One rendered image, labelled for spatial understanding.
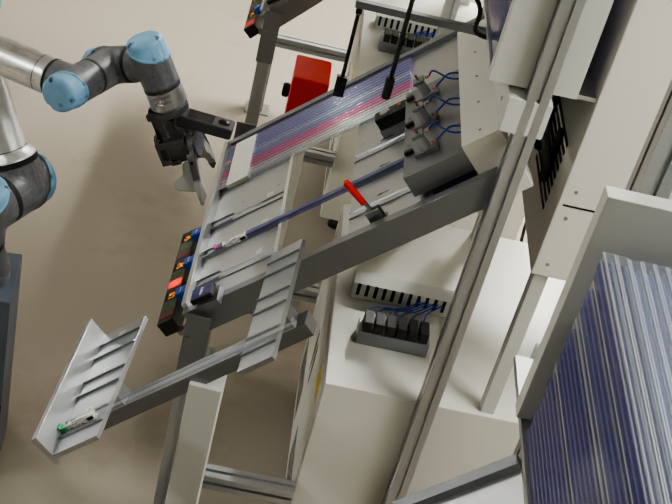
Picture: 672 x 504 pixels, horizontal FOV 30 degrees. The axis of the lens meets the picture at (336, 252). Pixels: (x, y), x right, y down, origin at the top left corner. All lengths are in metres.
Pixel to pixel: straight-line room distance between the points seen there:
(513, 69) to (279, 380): 1.60
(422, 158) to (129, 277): 1.60
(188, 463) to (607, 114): 1.00
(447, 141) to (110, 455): 1.32
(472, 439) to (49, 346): 1.32
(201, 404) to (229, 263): 0.46
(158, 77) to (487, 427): 1.01
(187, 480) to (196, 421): 0.15
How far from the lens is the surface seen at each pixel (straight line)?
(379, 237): 2.41
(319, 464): 2.81
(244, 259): 2.62
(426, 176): 2.38
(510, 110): 2.22
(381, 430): 2.73
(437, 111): 2.50
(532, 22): 2.18
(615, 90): 2.27
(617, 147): 2.33
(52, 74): 2.45
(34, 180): 2.83
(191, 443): 2.35
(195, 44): 5.14
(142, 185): 4.22
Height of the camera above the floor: 2.35
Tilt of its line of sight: 35 degrees down
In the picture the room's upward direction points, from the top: 15 degrees clockwise
